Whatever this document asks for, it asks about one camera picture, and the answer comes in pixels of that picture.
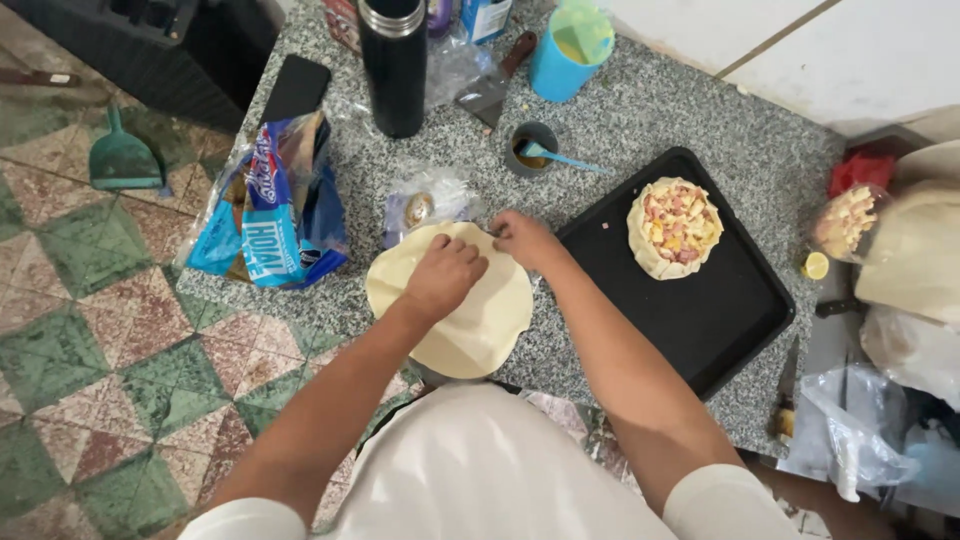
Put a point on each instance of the person's left hand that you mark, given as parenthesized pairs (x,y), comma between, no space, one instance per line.
(442,281)

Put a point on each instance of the person's right hand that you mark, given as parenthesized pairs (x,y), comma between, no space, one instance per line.
(529,240)

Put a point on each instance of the person's left fingers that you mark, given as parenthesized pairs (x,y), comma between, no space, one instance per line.
(459,249)

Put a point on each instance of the person's right fingers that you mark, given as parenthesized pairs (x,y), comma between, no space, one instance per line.
(504,226)

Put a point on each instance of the round raw dough disc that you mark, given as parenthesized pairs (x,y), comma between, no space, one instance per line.
(480,330)

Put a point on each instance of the small clear plastic wrapper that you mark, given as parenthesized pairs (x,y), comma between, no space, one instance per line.
(442,191)

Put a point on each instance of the small grey cup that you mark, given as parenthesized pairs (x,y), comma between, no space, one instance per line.
(513,163)

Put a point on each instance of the blue pastry brush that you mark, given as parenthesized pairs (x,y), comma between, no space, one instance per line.
(564,158)

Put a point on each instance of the blue cup with green lid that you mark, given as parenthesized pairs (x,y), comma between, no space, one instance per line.
(555,75)

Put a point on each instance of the filled ham cheese pastry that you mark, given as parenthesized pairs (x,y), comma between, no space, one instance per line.
(675,229)

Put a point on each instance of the black thermos flask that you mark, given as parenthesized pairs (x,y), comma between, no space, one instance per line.
(394,75)

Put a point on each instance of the blue dough package bag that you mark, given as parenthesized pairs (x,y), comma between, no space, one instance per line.
(270,240)

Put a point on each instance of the blue and white carton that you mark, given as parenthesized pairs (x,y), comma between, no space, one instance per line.
(484,19)

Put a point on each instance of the black baking tray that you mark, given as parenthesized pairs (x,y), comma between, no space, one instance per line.
(697,322)

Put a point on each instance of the person's white shirt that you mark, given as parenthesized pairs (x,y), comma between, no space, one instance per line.
(480,465)

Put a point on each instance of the purple bottle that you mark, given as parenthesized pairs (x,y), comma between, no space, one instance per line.
(439,15)

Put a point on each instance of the black phone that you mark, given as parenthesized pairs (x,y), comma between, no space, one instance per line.
(296,86)

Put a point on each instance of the red printed packet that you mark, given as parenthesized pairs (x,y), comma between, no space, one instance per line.
(343,22)

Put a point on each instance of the lime half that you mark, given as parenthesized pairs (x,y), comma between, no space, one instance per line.
(816,265)

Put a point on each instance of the black cabinet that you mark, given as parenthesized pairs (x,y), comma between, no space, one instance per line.
(195,67)

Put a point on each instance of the glass bowl of diced filling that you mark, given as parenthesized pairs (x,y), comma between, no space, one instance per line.
(847,221)

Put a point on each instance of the green dustpan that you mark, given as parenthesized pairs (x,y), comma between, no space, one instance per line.
(124,161)

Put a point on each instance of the red plastic bag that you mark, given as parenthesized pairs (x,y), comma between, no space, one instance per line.
(862,171)

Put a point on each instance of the crumpled clear plastic bag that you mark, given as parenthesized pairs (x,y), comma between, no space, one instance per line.
(847,427)

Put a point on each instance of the cream cloth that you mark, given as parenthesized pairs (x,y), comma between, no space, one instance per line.
(919,247)

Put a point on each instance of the white plastic bag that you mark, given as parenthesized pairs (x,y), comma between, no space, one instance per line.
(915,352)

